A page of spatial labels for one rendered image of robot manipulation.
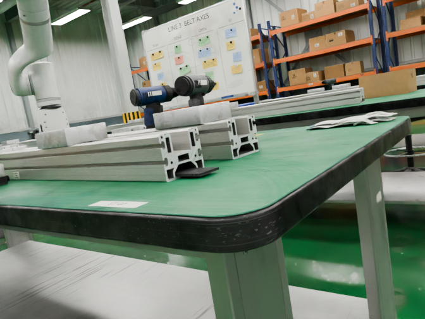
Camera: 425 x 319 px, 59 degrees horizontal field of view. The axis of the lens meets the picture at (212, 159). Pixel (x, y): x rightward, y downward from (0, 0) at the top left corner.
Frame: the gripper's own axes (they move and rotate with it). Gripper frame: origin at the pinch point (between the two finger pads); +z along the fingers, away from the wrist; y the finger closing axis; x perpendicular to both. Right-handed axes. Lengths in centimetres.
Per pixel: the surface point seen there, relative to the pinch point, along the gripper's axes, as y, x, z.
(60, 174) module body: 24, 47, 4
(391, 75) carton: -193, 62, -7
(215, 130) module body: 4, 83, -1
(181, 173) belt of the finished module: 22, 89, 5
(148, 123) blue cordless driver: -13.6, 38.1, -3.8
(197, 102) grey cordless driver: -14, 61, -8
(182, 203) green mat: 34, 102, 6
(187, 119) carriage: 6, 76, -4
